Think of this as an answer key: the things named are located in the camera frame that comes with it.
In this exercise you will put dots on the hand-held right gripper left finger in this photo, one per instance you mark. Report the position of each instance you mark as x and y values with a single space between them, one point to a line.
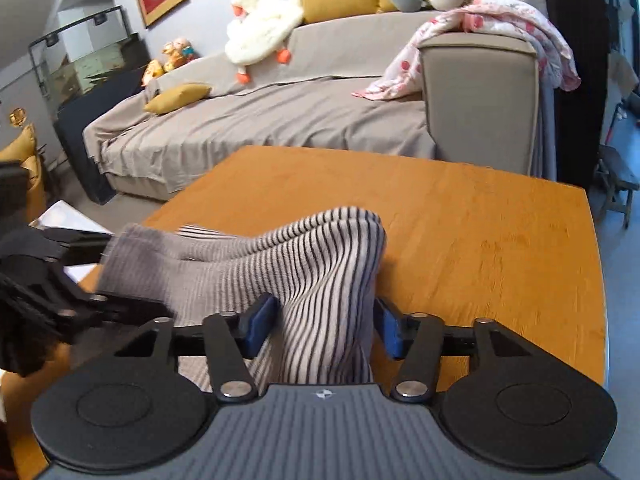
260 325

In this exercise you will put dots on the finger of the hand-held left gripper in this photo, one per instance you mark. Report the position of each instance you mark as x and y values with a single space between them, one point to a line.
80 245
125 312

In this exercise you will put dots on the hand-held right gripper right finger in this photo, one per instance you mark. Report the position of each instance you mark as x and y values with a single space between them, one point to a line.
387 327

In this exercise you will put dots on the striped grey sweater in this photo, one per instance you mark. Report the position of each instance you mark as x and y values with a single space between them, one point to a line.
310 280

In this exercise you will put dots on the yellow padded seat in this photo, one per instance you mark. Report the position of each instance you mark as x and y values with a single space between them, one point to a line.
22 155

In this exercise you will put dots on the black tank cabinet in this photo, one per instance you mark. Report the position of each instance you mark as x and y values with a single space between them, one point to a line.
85 135

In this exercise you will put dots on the small yellow cushion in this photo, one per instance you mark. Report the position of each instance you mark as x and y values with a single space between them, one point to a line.
177 97

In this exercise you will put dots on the glass fish tank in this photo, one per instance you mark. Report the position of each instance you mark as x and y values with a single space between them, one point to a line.
85 60

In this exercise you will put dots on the small yellow plush toy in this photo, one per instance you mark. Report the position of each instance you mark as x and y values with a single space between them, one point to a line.
151 71

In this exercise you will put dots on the grey covered sofa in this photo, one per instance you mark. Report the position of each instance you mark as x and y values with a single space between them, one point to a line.
300 115

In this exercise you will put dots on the small cartoon plush dolls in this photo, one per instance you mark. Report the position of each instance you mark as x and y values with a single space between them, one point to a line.
179 52

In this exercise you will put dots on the dark wooden stool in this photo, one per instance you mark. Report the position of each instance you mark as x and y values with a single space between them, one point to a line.
620 175

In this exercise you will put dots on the white goose plush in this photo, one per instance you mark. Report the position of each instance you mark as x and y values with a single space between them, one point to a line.
260 25

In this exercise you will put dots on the pink floral blanket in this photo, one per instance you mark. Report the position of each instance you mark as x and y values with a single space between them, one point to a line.
530 25

